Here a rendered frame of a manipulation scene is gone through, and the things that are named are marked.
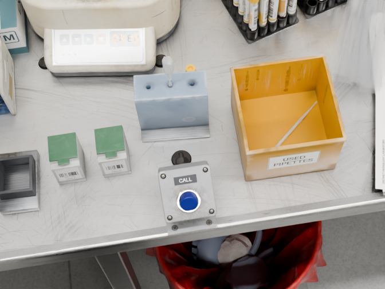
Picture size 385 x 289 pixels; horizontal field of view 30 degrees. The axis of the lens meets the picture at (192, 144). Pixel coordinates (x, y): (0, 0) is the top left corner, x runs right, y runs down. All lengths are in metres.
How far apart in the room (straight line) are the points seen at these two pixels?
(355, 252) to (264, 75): 0.99
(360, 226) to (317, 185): 0.93
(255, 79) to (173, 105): 0.12
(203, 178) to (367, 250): 1.05
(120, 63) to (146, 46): 0.05
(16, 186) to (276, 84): 0.40
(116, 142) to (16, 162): 0.15
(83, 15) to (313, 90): 0.36
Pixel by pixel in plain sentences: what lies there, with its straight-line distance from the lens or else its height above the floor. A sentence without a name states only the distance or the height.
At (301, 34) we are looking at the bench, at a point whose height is 0.87.
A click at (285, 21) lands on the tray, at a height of 0.89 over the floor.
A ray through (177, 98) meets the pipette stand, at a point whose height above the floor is 0.97.
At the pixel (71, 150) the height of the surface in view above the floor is 0.94.
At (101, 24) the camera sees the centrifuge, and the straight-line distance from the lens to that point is 1.09.
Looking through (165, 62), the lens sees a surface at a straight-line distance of 0.93.
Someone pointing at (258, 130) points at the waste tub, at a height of 0.88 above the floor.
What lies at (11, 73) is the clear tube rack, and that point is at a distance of 1.14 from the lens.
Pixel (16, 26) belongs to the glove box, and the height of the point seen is 0.94.
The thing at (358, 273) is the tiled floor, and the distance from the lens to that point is 1.92.
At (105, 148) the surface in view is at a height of 0.94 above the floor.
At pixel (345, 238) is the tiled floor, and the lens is 1.94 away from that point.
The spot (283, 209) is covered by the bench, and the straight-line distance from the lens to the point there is 1.01.
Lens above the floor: 1.82
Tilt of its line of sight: 65 degrees down
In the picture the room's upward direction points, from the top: 5 degrees counter-clockwise
